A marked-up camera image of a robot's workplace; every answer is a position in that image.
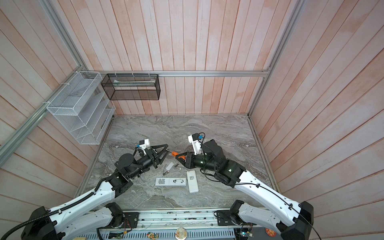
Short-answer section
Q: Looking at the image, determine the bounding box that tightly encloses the white battery cover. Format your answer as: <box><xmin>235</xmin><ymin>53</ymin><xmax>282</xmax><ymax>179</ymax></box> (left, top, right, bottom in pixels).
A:
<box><xmin>166</xmin><ymin>163</ymin><xmax>174</xmax><ymax>171</ymax></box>

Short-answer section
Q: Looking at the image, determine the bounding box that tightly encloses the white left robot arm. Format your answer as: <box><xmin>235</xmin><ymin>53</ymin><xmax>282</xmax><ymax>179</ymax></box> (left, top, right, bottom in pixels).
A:
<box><xmin>21</xmin><ymin>144</ymin><xmax>169</xmax><ymax>240</ymax></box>

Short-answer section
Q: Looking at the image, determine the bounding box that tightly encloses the red round sticker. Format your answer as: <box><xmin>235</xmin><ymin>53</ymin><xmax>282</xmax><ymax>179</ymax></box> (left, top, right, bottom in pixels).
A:
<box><xmin>265</xmin><ymin>228</ymin><xmax>277</xmax><ymax>238</ymax></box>

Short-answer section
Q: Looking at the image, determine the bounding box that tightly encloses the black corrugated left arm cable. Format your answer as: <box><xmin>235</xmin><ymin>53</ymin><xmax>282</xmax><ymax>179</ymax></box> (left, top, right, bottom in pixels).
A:
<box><xmin>0</xmin><ymin>178</ymin><xmax>106</xmax><ymax>240</ymax></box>

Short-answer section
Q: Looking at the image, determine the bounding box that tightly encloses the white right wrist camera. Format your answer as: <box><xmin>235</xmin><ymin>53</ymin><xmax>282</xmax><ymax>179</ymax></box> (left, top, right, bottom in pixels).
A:
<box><xmin>188</xmin><ymin>133</ymin><xmax>203</xmax><ymax>155</ymax></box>

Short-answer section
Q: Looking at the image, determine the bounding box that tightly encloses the white slim remote control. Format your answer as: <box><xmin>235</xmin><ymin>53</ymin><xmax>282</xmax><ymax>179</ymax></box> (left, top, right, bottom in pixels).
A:
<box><xmin>155</xmin><ymin>178</ymin><xmax>187</xmax><ymax>187</ymax></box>

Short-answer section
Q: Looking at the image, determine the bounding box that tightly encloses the white wire mesh shelf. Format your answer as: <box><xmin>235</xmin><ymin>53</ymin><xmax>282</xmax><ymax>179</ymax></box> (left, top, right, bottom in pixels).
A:
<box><xmin>47</xmin><ymin>72</ymin><xmax>116</xmax><ymax>145</ymax></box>

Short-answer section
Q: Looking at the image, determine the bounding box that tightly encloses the black wire mesh basket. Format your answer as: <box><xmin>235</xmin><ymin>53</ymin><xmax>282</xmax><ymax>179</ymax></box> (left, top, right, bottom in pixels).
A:
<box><xmin>101</xmin><ymin>73</ymin><xmax>161</xmax><ymax>101</ymax></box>

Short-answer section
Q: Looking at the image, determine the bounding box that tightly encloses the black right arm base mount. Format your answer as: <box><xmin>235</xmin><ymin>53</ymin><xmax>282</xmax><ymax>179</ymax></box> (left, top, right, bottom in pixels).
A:
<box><xmin>214</xmin><ymin>210</ymin><xmax>253</xmax><ymax>226</ymax></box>

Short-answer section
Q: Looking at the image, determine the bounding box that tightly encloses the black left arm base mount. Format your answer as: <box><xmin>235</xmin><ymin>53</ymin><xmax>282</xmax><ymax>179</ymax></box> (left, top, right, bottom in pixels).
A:
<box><xmin>122</xmin><ymin>212</ymin><xmax>140</xmax><ymax>229</ymax></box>

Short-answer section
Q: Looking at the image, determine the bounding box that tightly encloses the small colourful charm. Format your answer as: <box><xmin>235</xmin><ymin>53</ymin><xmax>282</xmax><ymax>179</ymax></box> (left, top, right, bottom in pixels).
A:
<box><xmin>147</xmin><ymin>232</ymin><xmax>159</xmax><ymax>240</ymax></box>

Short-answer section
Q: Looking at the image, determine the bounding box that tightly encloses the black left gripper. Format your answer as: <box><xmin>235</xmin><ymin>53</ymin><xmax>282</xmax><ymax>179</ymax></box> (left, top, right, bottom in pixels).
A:
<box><xmin>128</xmin><ymin>143</ymin><xmax>170</xmax><ymax>179</ymax></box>

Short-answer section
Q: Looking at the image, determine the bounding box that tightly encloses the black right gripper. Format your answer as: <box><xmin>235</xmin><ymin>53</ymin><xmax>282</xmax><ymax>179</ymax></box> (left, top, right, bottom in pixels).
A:
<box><xmin>176</xmin><ymin>151</ymin><xmax>218</xmax><ymax>173</ymax></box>

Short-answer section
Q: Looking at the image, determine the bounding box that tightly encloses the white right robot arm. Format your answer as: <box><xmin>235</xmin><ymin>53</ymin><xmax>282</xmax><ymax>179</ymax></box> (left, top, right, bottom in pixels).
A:
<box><xmin>173</xmin><ymin>140</ymin><xmax>314</xmax><ymax>240</ymax></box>

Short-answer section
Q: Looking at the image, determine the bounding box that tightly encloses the orange black screwdriver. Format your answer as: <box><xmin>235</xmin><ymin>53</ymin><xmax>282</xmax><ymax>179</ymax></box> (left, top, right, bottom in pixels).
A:
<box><xmin>167</xmin><ymin>150</ymin><xmax>186</xmax><ymax>160</ymax></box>

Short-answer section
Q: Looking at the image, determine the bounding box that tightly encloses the round gold white badge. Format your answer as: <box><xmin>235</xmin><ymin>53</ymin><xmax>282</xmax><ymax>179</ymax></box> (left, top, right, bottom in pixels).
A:
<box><xmin>175</xmin><ymin>227</ymin><xmax>188</xmax><ymax>240</ymax></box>

